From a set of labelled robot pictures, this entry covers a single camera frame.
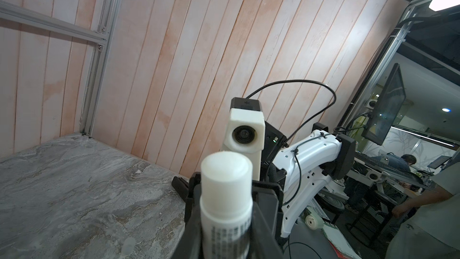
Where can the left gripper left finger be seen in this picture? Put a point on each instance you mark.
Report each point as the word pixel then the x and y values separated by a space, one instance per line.
pixel 190 244

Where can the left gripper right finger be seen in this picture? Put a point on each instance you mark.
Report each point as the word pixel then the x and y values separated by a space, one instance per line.
pixel 263 243

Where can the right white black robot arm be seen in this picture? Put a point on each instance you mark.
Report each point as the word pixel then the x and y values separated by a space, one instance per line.
pixel 303 168

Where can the black monitor screen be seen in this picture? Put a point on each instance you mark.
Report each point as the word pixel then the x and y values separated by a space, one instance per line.
pixel 387 108

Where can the person in grey shirt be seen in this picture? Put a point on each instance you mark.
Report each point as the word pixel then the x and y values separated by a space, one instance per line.
pixel 433 232

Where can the aluminium frame rail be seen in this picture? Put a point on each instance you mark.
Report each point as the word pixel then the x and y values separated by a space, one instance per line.
pixel 103 38

